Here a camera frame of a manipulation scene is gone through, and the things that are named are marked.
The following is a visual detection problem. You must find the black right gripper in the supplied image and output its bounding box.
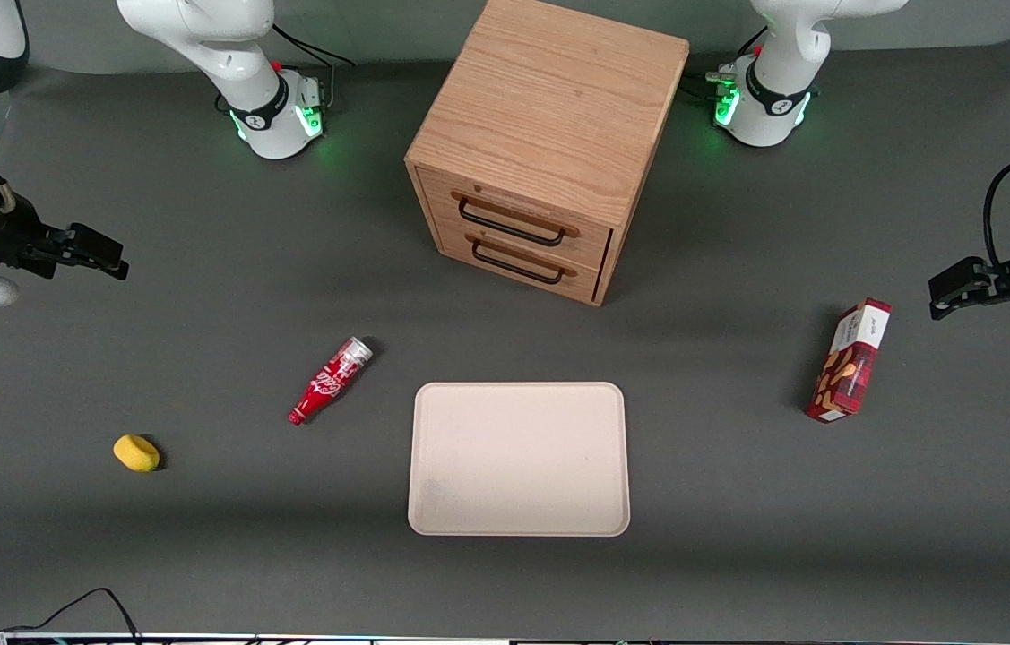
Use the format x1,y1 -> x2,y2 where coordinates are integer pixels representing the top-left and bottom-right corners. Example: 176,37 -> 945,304
0,182 -> 130,281

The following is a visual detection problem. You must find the red coke bottle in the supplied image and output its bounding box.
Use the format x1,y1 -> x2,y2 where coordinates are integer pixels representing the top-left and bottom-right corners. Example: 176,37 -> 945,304
288,336 -> 375,426

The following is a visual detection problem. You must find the beige plastic tray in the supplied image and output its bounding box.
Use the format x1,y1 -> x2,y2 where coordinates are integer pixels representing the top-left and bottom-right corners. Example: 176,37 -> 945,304
407,382 -> 632,538

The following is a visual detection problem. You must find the red snack box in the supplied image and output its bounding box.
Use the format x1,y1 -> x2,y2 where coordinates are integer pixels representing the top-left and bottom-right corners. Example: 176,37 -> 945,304
806,297 -> 893,425

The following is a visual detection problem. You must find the yellow lemon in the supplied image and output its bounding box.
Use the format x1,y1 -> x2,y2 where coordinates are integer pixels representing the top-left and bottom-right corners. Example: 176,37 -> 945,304
113,434 -> 161,473

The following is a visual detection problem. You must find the larger wooden drawer front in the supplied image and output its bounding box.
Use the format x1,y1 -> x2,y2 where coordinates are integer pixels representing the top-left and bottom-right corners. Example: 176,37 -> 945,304
420,165 -> 615,271

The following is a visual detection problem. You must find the smaller wooden drawer front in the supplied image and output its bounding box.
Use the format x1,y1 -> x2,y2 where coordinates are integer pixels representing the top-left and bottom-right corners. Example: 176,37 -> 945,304
436,222 -> 607,306

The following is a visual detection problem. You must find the wooden drawer cabinet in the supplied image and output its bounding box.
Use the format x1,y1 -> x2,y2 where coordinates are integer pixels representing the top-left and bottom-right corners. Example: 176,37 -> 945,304
404,0 -> 692,308

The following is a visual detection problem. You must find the black right base cable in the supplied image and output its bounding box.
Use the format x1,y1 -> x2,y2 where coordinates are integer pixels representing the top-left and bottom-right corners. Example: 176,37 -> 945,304
270,22 -> 356,115

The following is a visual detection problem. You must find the black base cable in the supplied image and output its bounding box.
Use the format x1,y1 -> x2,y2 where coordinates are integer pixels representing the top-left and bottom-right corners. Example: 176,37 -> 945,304
682,27 -> 771,101
270,22 -> 356,115

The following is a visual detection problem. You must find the black left base cable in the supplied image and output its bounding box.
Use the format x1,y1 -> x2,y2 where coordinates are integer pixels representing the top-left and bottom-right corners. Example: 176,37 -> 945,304
682,27 -> 771,101

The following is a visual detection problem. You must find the black floor cable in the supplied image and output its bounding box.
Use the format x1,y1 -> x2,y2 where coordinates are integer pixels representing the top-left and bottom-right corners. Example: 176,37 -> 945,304
0,587 -> 143,645

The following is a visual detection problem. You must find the longer black drawer handle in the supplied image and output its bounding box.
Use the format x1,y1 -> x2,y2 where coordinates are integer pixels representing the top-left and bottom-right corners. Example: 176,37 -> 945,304
457,196 -> 565,248

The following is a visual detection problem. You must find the shorter black drawer handle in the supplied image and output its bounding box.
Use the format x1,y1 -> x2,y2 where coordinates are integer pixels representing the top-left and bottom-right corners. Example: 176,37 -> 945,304
470,239 -> 565,287

